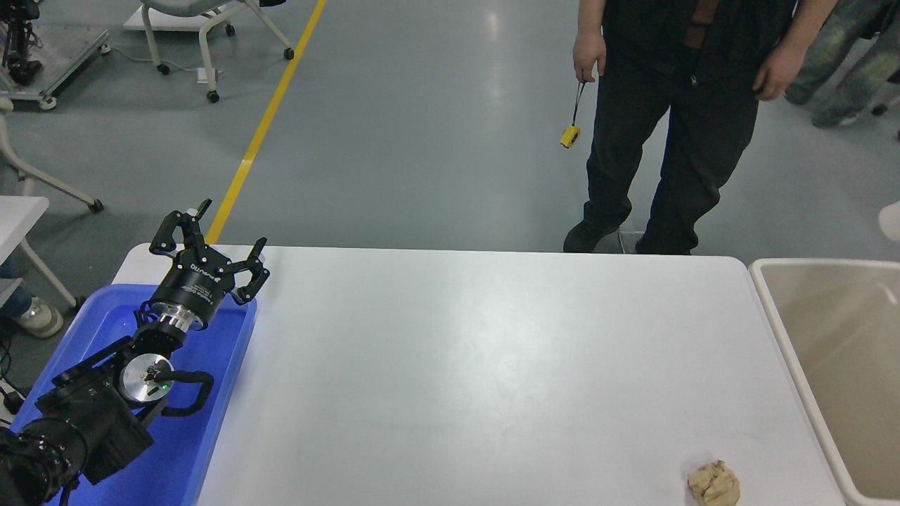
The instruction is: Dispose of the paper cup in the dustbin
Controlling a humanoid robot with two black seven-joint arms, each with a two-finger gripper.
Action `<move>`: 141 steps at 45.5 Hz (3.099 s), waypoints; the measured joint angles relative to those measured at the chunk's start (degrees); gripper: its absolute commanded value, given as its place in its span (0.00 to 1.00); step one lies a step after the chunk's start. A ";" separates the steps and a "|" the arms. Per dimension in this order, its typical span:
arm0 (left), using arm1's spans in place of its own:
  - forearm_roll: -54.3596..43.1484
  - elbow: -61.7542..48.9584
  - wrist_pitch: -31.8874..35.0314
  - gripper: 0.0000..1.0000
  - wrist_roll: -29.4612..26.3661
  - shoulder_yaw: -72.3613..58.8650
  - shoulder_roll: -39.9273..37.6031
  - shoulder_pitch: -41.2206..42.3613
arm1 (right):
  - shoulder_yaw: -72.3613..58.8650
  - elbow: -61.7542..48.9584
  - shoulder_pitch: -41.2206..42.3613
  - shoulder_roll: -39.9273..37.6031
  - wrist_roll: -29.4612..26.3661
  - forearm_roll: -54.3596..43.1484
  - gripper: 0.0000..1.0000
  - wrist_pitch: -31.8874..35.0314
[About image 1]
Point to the crumpled tan paper ball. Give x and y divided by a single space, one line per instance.
714 483

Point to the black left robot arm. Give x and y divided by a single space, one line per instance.
91 422

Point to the white rolling chair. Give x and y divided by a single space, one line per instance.
204 35

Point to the person's right hand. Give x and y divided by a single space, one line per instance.
589 56

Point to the small white side table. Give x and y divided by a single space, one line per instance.
17 218

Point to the person's right forearm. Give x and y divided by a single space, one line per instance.
592 14

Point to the person's left forearm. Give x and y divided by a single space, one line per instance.
812 21

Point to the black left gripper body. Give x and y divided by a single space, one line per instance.
197 284

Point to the black device on cart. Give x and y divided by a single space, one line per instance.
17 49

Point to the white rounded object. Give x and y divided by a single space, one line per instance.
891 221

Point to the metal floor plate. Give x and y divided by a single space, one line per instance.
629 242

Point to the white chair base with caster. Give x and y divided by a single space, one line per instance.
49 181

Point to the person with tape measure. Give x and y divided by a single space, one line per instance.
675 140

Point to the seated person's leg and shoe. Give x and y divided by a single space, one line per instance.
39 320

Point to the blue plastic tray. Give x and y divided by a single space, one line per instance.
211 365

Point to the dark office chair with caster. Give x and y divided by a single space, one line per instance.
880 109

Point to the person in mottled trousers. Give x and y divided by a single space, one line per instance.
851 63

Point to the yellow tape measure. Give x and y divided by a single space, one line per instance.
570 136

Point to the metal platform cart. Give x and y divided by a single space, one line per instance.
63 56

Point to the large pale bin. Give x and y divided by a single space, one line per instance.
844 365

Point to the person's left hand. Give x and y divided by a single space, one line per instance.
777 70

